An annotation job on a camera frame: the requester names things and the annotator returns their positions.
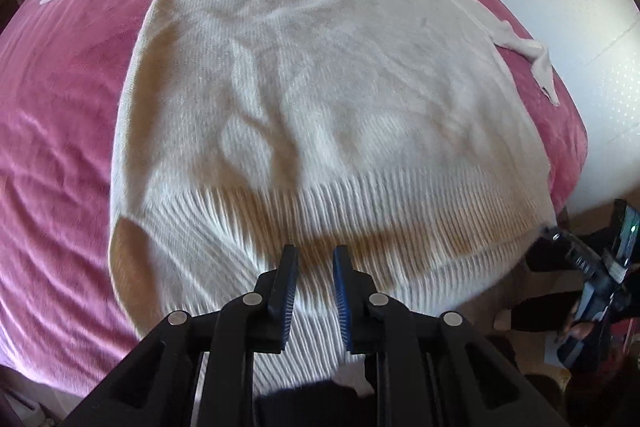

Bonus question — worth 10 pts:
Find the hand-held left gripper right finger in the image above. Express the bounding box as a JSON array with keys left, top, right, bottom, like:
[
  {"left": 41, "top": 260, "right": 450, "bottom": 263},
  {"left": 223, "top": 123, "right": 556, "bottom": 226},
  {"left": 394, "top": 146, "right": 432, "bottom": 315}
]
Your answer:
[{"left": 332, "top": 244, "right": 568, "bottom": 427}]

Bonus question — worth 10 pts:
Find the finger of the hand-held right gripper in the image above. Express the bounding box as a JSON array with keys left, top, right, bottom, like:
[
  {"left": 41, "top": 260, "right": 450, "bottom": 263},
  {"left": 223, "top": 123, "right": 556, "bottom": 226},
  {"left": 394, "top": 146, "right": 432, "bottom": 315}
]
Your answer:
[{"left": 542, "top": 227, "right": 590, "bottom": 273}]

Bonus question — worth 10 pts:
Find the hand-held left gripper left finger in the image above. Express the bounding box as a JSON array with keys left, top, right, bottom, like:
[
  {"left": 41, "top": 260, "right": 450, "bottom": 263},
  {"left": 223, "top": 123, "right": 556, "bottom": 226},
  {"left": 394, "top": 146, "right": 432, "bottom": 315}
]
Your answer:
[{"left": 62, "top": 244, "right": 300, "bottom": 427}]

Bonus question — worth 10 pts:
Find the beige knit sweater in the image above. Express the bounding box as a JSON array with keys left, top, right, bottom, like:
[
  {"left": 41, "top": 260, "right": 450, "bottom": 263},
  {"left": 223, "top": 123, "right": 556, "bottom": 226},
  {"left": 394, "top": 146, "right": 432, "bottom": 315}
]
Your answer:
[{"left": 40, "top": 0, "right": 562, "bottom": 403}]

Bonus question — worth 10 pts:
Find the person's right forearm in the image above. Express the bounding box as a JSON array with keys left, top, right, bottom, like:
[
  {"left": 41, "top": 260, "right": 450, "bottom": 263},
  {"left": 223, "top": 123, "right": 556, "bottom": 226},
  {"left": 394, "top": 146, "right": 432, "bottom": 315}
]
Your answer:
[{"left": 570, "top": 321, "right": 640, "bottom": 427}]

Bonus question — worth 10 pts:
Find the person's right hand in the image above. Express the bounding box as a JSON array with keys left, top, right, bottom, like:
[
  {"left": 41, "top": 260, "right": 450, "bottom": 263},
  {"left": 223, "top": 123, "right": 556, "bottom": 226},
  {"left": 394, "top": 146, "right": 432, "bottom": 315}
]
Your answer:
[{"left": 556, "top": 320, "right": 600, "bottom": 344}]

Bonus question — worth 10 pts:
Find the dark cloth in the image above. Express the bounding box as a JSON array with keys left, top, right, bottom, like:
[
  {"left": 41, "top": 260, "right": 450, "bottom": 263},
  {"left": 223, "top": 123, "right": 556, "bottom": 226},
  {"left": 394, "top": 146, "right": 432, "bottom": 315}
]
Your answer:
[{"left": 254, "top": 381, "right": 377, "bottom": 427}]

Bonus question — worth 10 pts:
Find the pink fleece blanket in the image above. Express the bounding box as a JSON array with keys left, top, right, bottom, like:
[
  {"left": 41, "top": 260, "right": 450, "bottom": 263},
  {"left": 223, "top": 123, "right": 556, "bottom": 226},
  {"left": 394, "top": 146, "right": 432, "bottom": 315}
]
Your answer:
[{"left": 0, "top": 0, "right": 588, "bottom": 408}]

